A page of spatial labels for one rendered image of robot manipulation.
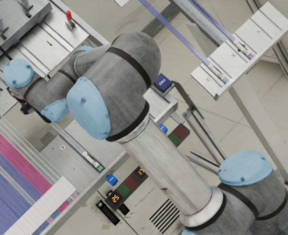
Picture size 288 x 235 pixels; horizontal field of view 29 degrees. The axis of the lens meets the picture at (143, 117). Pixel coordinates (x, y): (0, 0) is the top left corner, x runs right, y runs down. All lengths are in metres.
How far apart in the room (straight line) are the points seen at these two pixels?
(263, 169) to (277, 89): 1.53
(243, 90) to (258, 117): 0.13
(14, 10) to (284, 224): 1.10
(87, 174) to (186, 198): 0.57
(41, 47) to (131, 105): 0.86
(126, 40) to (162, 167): 0.27
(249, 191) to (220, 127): 1.51
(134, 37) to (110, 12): 2.66
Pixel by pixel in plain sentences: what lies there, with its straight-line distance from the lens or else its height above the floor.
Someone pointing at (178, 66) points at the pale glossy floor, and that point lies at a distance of 3.45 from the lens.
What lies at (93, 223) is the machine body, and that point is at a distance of 2.13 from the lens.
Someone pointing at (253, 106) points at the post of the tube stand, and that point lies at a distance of 2.02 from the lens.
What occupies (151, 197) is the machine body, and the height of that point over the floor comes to 0.29.
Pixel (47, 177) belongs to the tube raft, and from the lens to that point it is 1.72.
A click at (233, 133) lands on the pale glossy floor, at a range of 2.71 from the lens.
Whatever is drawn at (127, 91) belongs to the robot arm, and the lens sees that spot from 1.08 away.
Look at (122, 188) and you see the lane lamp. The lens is 1.70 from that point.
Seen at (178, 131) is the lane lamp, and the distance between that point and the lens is 1.74.
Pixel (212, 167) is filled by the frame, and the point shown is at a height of 0.32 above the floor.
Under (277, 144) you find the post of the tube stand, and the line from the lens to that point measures 2.15.
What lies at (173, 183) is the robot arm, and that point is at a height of 0.91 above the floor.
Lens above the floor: 1.62
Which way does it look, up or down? 30 degrees down
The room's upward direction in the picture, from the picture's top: 38 degrees counter-clockwise
